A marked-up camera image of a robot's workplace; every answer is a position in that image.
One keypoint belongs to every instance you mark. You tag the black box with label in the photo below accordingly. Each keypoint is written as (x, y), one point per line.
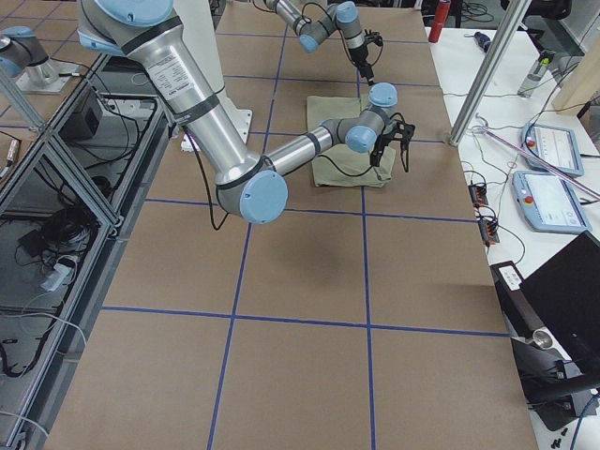
(514, 305)

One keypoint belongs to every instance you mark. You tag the long grabber stick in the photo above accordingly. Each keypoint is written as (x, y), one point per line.
(485, 130)

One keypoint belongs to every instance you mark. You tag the blue teach pendant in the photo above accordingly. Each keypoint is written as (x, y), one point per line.
(548, 204)
(556, 145)

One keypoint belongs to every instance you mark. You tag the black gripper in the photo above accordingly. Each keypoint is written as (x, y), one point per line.
(381, 146)
(359, 55)

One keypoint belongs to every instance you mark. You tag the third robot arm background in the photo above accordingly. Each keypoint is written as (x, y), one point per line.
(25, 60)

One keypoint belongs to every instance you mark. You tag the orange circuit board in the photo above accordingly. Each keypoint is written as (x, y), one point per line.
(478, 194)
(488, 227)

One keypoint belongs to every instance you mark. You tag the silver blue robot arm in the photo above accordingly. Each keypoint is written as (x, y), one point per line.
(342, 18)
(248, 185)

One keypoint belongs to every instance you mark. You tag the lower orange circuit board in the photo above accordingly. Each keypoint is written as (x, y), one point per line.
(488, 227)

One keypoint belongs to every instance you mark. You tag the lower blue teach pendant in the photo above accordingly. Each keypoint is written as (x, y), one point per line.
(548, 204)

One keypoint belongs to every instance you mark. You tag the black monitor with stand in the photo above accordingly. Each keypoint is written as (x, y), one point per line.
(564, 295)

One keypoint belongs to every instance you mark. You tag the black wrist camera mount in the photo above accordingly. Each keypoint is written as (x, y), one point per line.
(401, 132)
(373, 37)

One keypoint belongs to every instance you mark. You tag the wooden board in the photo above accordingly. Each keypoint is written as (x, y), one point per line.
(579, 87)

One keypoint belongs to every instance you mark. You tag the upper blue teach pendant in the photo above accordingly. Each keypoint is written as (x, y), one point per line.
(556, 145)

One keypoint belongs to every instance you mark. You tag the clear water bottle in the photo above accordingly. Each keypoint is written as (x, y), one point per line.
(536, 73)

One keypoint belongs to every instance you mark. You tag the red bottle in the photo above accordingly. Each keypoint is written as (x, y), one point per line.
(439, 20)

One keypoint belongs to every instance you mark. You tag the metal cup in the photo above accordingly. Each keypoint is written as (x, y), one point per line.
(542, 340)

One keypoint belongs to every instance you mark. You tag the white pedestal column with base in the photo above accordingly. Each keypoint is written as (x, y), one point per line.
(200, 39)

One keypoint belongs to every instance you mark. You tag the aluminium frame post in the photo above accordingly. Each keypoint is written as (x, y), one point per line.
(507, 28)

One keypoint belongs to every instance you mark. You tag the upper orange circuit board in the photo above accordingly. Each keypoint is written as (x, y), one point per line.
(478, 194)

